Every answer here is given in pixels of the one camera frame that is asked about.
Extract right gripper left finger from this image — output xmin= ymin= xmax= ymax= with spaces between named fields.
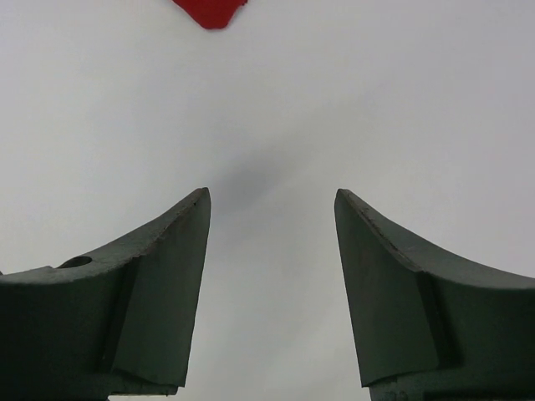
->
xmin=1 ymin=188 xmax=211 ymax=400

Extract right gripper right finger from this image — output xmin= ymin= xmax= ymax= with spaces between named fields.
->
xmin=334 ymin=189 xmax=534 ymax=400

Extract dark red t-shirt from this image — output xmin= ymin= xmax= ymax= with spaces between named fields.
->
xmin=172 ymin=0 xmax=248 ymax=30

